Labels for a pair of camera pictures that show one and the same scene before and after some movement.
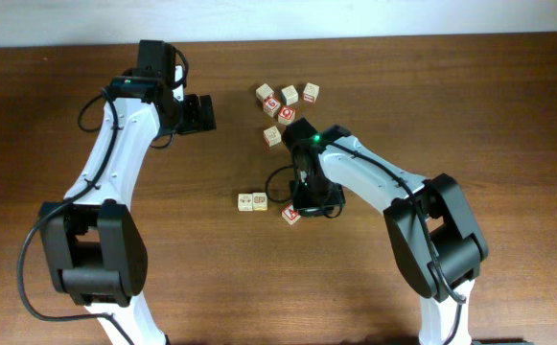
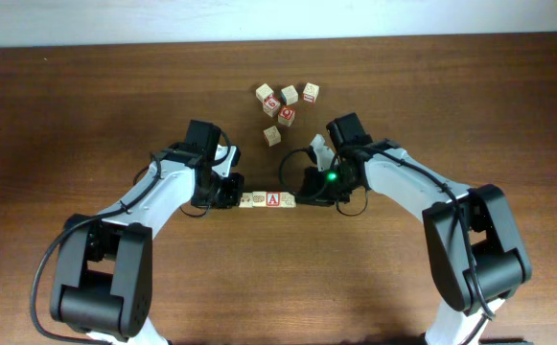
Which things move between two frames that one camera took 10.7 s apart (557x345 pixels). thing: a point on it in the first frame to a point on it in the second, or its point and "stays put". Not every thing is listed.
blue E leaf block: x=264 y=91 stays put
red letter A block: x=290 y=215 to x=273 y=199
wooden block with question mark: x=260 y=201 stays put
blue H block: x=290 y=95 stays put
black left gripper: x=195 y=122 to x=232 y=197
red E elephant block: x=271 y=136 stays put
